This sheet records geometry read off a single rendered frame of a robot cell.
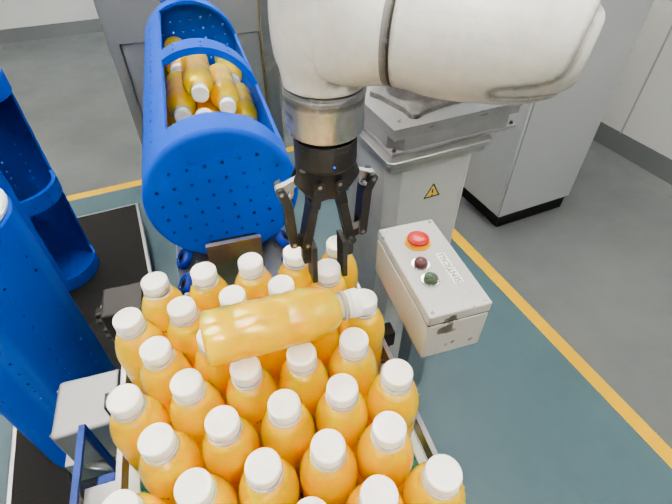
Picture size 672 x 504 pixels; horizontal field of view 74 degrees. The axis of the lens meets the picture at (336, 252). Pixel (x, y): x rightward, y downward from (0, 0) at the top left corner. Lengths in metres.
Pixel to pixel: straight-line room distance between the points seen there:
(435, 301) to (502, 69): 0.36
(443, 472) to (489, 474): 1.24
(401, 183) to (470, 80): 0.80
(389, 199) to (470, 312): 0.63
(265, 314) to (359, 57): 0.30
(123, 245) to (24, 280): 1.24
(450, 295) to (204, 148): 0.47
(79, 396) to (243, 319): 0.47
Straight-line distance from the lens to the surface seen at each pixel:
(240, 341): 0.55
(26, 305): 1.19
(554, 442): 1.90
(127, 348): 0.70
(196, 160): 0.82
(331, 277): 0.66
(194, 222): 0.89
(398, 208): 1.25
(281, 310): 0.55
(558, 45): 0.41
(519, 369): 2.02
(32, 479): 1.79
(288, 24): 0.45
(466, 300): 0.67
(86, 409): 0.93
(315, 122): 0.48
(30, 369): 1.30
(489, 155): 2.48
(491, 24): 0.40
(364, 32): 0.42
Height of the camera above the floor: 1.59
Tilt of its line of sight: 43 degrees down
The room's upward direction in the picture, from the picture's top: straight up
